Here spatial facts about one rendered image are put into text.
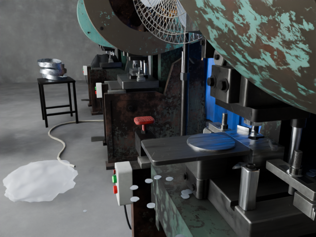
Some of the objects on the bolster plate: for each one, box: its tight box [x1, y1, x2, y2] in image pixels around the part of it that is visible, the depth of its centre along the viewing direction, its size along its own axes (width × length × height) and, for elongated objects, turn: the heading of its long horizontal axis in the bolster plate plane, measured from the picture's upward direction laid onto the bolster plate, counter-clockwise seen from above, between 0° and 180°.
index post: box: [238, 163, 260, 211], centre depth 56 cm, size 3×3×10 cm
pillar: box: [287, 127, 302, 165], centre depth 68 cm, size 2×2×14 cm
